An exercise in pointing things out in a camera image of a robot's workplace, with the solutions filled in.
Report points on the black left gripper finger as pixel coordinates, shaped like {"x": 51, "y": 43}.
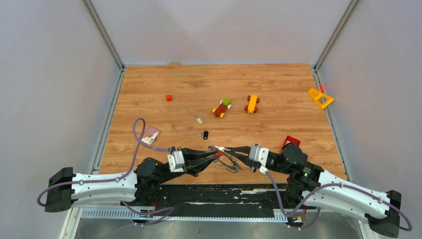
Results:
{"x": 194, "y": 167}
{"x": 192, "y": 155}

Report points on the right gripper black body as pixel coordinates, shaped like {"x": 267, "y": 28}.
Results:
{"x": 273, "y": 166}

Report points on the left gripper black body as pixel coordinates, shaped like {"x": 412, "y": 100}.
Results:
{"x": 185, "y": 171}

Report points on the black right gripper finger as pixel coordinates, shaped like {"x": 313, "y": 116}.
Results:
{"x": 244, "y": 159}
{"x": 237, "y": 151}

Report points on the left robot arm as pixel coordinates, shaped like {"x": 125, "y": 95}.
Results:
{"x": 68, "y": 189}

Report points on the key with black fob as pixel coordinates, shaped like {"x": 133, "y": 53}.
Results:
{"x": 204, "y": 134}

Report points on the red window brick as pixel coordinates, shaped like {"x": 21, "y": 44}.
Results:
{"x": 291, "y": 140}

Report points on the red playing card deck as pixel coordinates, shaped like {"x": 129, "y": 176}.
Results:
{"x": 150, "y": 135}

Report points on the yellow brown toy brick car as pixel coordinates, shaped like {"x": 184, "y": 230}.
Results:
{"x": 251, "y": 107}

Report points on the red yellow toy brick car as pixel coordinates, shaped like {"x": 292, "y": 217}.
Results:
{"x": 224, "y": 105}

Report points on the yellow triangular brick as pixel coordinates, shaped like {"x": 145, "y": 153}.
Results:
{"x": 321, "y": 99}

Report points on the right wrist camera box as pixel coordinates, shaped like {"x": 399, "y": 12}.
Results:
{"x": 259, "y": 156}

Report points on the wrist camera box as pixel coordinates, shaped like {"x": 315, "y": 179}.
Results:
{"x": 176, "y": 161}
{"x": 259, "y": 156}

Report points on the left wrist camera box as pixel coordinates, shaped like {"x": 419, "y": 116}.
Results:
{"x": 176, "y": 161}

